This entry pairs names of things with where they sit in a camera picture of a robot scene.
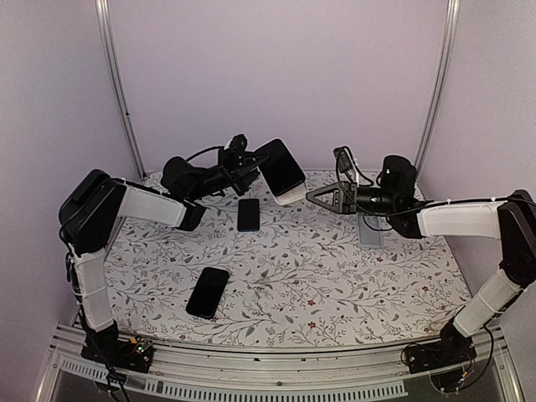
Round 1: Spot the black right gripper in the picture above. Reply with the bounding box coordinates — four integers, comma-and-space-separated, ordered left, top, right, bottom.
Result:
308, 181, 399, 214

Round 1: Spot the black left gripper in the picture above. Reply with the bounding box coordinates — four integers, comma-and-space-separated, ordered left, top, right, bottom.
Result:
188, 147, 273, 201

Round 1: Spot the beige phone case with ring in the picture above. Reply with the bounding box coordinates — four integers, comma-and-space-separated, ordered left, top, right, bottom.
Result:
254, 137, 307, 206

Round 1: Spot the light blue phone case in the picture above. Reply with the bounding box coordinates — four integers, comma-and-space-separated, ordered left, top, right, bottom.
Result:
358, 214, 383, 249

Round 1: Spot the left arm base with board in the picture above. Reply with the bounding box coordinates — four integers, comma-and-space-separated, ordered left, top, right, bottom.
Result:
80, 333, 154, 374

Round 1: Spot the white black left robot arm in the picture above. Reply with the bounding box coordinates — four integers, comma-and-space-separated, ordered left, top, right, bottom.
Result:
59, 149, 269, 363

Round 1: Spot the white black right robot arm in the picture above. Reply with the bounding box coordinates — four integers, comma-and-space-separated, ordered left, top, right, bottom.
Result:
306, 155, 535, 365

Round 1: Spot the right arm base with board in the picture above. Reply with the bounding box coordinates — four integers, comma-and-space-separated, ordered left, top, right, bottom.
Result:
400, 338, 477, 394

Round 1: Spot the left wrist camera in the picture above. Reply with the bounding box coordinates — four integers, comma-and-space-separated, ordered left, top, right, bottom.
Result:
226, 133, 248, 160

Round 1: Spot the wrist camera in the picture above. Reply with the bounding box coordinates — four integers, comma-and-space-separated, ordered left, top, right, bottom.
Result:
226, 133, 248, 160
332, 146, 359, 183

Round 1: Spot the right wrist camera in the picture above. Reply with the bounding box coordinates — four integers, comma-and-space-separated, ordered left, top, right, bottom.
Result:
332, 146, 359, 183

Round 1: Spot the front aluminium rail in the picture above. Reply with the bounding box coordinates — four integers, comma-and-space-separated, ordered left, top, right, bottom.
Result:
36, 325, 527, 401

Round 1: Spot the left aluminium frame post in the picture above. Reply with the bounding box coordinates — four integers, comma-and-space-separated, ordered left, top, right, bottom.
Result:
95, 0, 147, 180

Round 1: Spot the aluminium frame post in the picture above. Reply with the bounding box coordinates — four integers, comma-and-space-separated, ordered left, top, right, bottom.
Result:
95, 0, 147, 180
415, 0, 461, 178

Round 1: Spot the right aluminium frame post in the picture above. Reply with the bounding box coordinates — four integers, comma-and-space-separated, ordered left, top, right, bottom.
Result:
415, 0, 461, 178

